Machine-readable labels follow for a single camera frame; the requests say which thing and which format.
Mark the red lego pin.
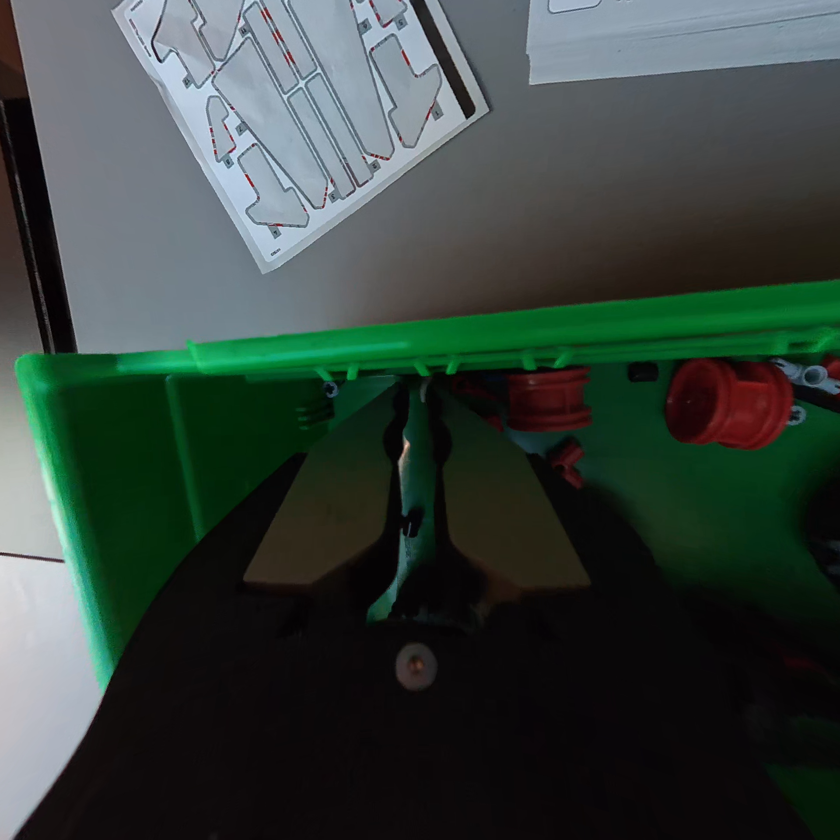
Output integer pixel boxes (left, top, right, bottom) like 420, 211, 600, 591
550, 438, 586, 490

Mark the small red wheel hub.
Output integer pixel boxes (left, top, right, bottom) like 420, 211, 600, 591
505, 366, 593, 433

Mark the green plastic bin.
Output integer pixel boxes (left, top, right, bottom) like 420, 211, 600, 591
14, 279, 840, 840

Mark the lego sticker sheet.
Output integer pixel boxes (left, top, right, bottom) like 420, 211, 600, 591
110, 0, 491, 275

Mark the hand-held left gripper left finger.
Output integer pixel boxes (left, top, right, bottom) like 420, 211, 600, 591
243, 387, 404, 589

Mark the grey lego beam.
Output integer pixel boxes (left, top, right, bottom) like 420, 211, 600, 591
771, 357, 840, 395

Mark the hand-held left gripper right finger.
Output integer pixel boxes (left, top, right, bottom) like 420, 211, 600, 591
430, 390, 593, 589

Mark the large red wheel hub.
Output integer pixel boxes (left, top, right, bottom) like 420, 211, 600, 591
664, 357, 796, 452

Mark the closed instruction booklet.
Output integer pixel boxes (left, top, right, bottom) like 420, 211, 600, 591
525, 0, 840, 86

